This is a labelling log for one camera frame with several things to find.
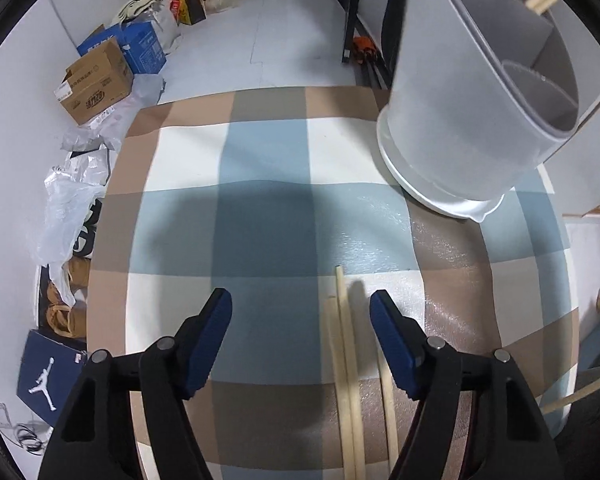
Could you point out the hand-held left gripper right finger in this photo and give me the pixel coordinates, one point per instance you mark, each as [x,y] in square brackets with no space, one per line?
[395,345]

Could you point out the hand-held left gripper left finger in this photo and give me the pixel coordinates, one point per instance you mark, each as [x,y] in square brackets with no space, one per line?
[210,345]

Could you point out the grey utensil holder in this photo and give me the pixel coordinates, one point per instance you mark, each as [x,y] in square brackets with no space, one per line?
[445,85]

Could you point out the checked tablecloth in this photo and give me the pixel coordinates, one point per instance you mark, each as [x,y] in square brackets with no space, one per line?
[265,210]

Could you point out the tan shoe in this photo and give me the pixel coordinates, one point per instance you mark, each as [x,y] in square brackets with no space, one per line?
[65,317]
[80,272]

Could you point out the blue Jordan shoe box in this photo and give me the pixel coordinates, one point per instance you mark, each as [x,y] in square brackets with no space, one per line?
[45,375]

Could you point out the black and white shoe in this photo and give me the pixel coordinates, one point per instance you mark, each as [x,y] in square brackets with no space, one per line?
[87,230]

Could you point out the thin beige rod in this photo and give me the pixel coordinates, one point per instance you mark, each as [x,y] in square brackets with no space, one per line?
[575,396]

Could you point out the clear plastic bag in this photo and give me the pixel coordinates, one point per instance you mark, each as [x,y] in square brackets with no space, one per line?
[62,210]

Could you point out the dark cloth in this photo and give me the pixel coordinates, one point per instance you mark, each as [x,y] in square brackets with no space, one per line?
[595,440]

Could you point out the brown cardboard box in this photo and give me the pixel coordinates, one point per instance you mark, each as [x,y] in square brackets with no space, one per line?
[97,85]

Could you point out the orange tool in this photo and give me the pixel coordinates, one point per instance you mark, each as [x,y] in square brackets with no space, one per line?
[364,49]

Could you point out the blue cardboard box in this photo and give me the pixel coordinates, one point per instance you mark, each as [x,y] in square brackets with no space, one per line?
[145,47]

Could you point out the white woven sack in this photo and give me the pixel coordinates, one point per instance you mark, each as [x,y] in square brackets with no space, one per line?
[167,30]

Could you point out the black and yellow bag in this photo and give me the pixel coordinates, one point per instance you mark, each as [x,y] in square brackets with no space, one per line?
[194,7]

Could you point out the red bag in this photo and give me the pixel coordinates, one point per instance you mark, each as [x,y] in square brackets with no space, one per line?
[176,7]

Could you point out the black metal frame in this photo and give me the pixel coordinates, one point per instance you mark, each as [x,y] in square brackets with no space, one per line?
[352,5]

